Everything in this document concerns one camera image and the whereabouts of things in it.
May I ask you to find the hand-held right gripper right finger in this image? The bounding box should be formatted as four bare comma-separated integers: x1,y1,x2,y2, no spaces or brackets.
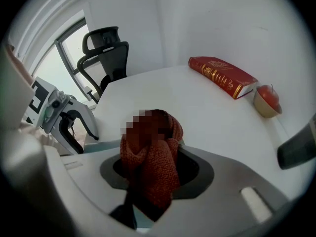
135,144,291,236

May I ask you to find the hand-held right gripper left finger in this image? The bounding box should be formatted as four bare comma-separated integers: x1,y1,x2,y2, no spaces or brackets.
43,146,136,232

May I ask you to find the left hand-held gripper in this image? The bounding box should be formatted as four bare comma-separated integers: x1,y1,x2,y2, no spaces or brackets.
24,77,100,156

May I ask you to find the person's left forearm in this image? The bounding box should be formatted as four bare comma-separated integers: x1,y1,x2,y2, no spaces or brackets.
5,44,34,86

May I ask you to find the black high-back office chair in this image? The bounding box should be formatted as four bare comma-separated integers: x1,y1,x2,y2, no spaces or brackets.
76,26,130,101

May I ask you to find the white table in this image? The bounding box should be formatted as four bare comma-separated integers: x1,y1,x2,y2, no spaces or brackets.
83,65,293,202

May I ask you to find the small brown bowl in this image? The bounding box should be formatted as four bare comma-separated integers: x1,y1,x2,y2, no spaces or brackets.
252,86,283,119

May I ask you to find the red apple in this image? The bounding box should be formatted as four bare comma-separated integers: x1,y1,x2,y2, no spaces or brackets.
256,84,280,111

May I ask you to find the red hardcover book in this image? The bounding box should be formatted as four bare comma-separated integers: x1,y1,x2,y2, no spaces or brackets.
188,56,259,100

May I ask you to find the black window frame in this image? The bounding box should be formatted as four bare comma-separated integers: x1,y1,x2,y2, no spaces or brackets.
54,17,100,103

